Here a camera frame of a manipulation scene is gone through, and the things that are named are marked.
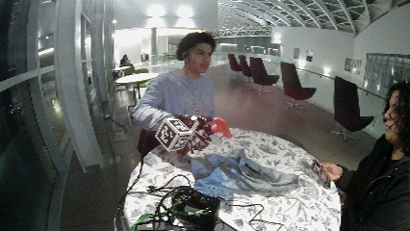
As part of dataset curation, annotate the floral white tablecloth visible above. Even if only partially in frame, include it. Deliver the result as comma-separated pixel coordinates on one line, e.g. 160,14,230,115
121,127,343,231

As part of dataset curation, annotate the dark red chair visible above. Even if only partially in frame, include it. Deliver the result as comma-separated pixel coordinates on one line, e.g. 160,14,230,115
226,53,244,74
249,56,281,95
279,61,318,112
327,75,375,142
237,54,254,79

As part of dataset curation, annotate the green cable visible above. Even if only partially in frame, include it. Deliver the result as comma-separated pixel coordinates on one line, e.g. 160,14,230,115
128,205,216,231

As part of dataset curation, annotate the wide wall poster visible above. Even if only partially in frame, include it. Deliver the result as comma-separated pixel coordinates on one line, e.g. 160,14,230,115
343,58,365,76

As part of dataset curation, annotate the black cable loop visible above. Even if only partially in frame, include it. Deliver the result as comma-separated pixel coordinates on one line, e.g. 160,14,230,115
146,173,194,194

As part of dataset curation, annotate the dark smartphone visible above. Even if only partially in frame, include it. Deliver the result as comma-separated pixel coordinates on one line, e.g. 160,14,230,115
310,159,333,190

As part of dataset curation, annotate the light blue cloth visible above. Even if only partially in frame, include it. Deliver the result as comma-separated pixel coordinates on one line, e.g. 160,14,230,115
188,146,301,197

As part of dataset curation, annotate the white marker cube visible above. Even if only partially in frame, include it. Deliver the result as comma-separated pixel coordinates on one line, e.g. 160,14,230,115
153,116,200,152

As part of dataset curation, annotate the orange plastic object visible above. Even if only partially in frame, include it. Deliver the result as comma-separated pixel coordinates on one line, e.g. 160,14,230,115
210,116,233,140

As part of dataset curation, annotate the glass wall panel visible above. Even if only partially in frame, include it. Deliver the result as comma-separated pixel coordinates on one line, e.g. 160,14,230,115
363,52,410,95

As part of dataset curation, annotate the black glove cable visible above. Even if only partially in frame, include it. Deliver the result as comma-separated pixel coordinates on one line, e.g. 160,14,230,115
114,153,146,225

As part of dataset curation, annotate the white structural column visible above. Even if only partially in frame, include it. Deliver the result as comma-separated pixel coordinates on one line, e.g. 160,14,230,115
53,0,105,172

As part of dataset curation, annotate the round white table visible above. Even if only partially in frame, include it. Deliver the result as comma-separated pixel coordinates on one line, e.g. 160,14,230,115
114,72,160,100

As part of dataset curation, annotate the the person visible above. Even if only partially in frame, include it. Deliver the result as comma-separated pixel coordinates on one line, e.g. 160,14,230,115
132,31,218,133

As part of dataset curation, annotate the black electronic box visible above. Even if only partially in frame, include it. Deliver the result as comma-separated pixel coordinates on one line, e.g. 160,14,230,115
170,186,222,230

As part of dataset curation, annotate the thin black cable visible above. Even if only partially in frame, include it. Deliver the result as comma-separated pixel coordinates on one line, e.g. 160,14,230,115
220,202,287,231

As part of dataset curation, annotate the green chair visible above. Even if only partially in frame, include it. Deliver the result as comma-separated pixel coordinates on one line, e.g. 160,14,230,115
132,67,152,97

